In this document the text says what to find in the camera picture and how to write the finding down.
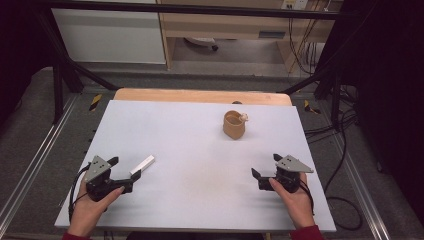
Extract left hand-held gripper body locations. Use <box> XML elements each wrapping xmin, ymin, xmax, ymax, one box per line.
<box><xmin>84</xmin><ymin>155</ymin><xmax>134</xmax><ymax>203</ymax></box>

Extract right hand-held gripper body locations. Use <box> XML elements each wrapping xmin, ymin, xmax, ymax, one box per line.
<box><xmin>257</xmin><ymin>154</ymin><xmax>315</xmax><ymax>194</ymax></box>

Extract white rectangular bar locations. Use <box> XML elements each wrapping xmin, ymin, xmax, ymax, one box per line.
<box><xmin>129</xmin><ymin>154</ymin><xmax>156</xmax><ymax>176</ymax></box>

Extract person's right hand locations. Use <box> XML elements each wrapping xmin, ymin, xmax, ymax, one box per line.
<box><xmin>268</xmin><ymin>172</ymin><xmax>317</xmax><ymax>231</ymax></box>

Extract person's left hand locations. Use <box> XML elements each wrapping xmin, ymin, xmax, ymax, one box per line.
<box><xmin>67</xmin><ymin>179</ymin><xmax>126</xmax><ymax>238</ymax></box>

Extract tan cup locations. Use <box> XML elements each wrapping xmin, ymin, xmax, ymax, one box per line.
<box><xmin>222</xmin><ymin>110</ymin><xmax>248</xmax><ymax>141</ymax></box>

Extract white table board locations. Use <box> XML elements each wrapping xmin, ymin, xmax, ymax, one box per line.
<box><xmin>54</xmin><ymin>99</ymin><xmax>337</xmax><ymax>233</ymax></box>

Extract yellow black floor tape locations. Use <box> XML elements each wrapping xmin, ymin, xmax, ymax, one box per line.
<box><xmin>88</xmin><ymin>93</ymin><xmax>103</xmax><ymax>112</ymax></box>
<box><xmin>303</xmin><ymin>99</ymin><xmax>322</xmax><ymax>115</ymax></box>

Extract person's right red sleeve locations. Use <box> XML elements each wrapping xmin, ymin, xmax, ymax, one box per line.
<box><xmin>289</xmin><ymin>224</ymin><xmax>325</xmax><ymax>240</ymax></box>

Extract person's red sleeve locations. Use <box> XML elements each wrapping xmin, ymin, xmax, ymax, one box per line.
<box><xmin>61</xmin><ymin>231</ymin><xmax>94</xmax><ymax>240</ymax></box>
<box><xmin>289</xmin><ymin>224</ymin><xmax>325</xmax><ymax>240</ymax></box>

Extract person's left red sleeve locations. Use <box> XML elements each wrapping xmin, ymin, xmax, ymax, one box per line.
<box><xmin>61</xmin><ymin>231</ymin><xmax>94</xmax><ymax>240</ymax></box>

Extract wooden table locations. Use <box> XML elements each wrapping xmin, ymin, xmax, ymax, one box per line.
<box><xmin>112</xmin><ymin>87</ymin><xmax>293</xmax><ymax>107</ymax></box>

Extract black curtain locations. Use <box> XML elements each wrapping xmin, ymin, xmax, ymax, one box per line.
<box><xmin>0</xmin><ymin>0</ymin><xmax>56</xmax><ymax>128</ymax></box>
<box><xmin>319</xmin><ymin>0</ymin><xmax>424</xmax><ymax>218</ymax></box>

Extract wooden desk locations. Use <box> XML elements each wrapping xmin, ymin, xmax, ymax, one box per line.
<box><xmin>155</xmin><ymin>0</ymin><xmax>338</xmax><ymax>72</ymax></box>

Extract office chair base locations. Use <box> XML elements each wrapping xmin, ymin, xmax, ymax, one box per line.
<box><xmin>182</xmin><ymin>36</ymin><xmax>220</xmax><ymax>52</ymax></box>

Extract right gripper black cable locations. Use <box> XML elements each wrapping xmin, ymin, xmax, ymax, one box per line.
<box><xmin>299</xmin><ymin>180</ymin><xmax>316</xmax><ymax>217</ymax></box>

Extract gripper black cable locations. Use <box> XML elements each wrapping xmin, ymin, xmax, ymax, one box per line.
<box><xmin>67</xmin><ymin>162</ymin><xmax>92</xmax><ymax>223</ymax></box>
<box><xmin>299</xmin><ymin>180</ymin><xmax>316</xmax><ymax>217</ymax></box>

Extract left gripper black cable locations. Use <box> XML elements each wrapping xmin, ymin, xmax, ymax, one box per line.
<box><xmin>67</xmin><ymin>162</ymin><xmax>92</xmax><ymax>223</ymax></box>

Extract black floor cables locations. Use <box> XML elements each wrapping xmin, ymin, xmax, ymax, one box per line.
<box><xmin>303</xmin><ymin>84</ymin><xmax>365</xmax><ymax>232</ymax></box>

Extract metal floor rail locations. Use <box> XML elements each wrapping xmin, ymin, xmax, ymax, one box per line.
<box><xmin>0</xmin><ymin>95</ymin><xmax>80</xmax><ymax>231</ymax></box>
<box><xmin>331</xmin><ymin>131</ymin><xmax>393</xmax><ymax>240</ymax></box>

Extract hanging desk cables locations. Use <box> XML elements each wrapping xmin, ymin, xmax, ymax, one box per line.
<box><xmin>287</xmin><ymin>16</ymin><xmax>323</xmax><ymax>76</ymax></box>

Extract wall power outlet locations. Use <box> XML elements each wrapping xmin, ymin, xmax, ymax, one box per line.
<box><xmin>280</xmin><ymin>0</ymin><xmax>310</xmax><ymax>11</ymax></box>

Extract black metal frame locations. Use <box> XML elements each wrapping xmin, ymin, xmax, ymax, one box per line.
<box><xmin>31</xmin><ymin>0</ymin><xmax>363</xmax><ymax>125</ymax></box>

